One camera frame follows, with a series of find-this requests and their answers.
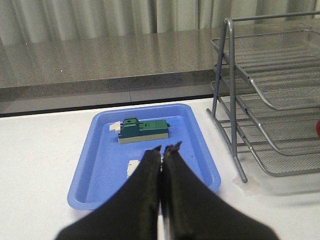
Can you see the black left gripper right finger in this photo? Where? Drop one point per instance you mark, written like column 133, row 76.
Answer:
column 192, row 211

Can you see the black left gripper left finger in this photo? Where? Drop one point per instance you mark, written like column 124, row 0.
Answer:
column 131, row 213

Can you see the mesh tray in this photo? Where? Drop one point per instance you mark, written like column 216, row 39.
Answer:
column 250, row 103
column 283, row 68
column 287, row 165

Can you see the red emergency stop button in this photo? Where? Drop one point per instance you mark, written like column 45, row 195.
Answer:
column 317, row 127

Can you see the white circuit breaker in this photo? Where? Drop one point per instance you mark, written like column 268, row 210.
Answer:
column 131, row 166

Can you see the blue plastic tray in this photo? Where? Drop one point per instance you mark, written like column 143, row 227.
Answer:
column 103, row 162

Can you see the green electrical component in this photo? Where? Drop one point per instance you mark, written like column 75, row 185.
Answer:
column 133, row 130

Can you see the grey stone counter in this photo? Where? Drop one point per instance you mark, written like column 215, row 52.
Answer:
column 67, row 74

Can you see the silver rack frame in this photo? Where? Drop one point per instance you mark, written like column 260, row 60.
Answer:
column 225, row 48

